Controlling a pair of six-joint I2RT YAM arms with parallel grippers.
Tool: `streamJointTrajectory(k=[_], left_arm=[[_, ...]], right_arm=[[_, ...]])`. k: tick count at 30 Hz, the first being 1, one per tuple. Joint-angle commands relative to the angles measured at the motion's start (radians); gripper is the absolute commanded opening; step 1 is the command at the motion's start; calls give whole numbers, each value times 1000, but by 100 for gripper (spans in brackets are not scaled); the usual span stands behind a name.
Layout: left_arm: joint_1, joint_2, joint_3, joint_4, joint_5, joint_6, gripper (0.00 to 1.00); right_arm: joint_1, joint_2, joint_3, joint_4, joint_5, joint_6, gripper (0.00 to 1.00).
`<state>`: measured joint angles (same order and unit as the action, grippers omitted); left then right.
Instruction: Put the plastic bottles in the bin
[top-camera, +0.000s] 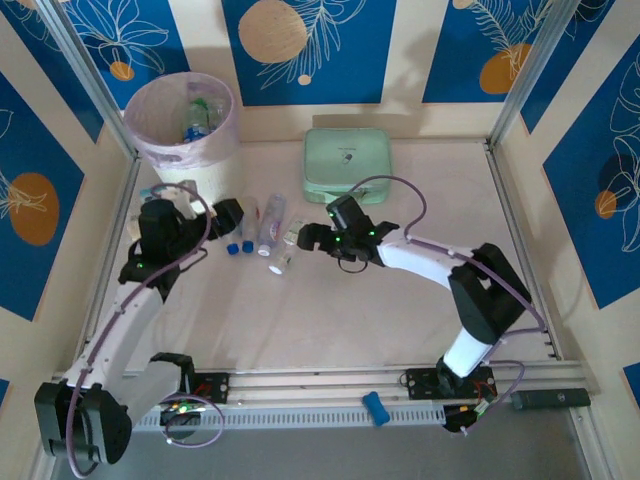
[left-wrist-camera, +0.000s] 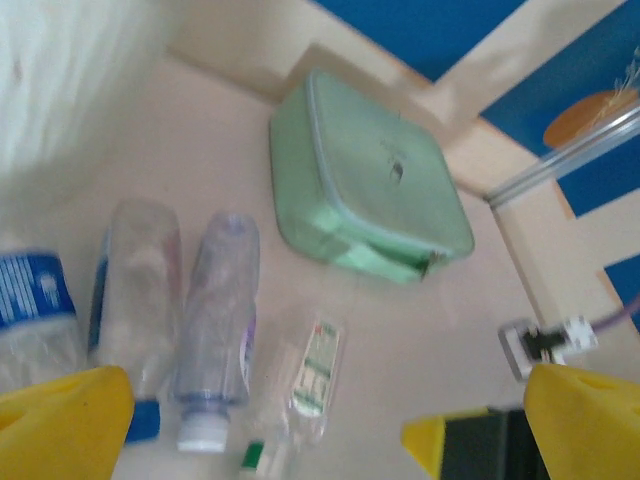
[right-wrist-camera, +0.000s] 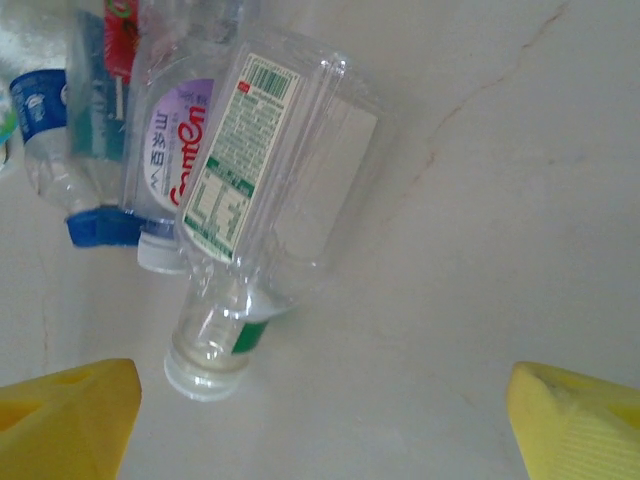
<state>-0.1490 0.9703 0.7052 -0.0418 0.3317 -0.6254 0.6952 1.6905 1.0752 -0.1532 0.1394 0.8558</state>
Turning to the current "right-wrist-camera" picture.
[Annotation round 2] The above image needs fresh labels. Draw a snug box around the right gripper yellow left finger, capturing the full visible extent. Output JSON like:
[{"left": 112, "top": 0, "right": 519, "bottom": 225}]
[{"left": 0, "top": 358, "right": 144, "bottom": 480}]

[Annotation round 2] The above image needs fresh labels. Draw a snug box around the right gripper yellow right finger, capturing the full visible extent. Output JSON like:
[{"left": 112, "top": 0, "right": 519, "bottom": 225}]
[{"left": 507, "top": 360, "right": 640, "bottom": 480}]

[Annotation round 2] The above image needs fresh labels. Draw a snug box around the clear bottle red blue label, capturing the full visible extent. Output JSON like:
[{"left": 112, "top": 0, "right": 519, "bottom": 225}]
[{"left": 67, "top": 0, "right": 146, "bottom": 221}]

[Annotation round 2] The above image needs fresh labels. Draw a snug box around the blue-label bottle blue cap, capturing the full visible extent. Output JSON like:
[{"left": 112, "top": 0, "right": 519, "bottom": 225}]
[{"left": 9, "top": 67, "right": 141, "bottom": 249}]

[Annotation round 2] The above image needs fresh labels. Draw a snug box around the clear bottle green white label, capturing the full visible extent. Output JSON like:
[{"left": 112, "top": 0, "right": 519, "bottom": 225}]
[{"left": 163, "top": 39, "right": 396, "bottom": 401}]

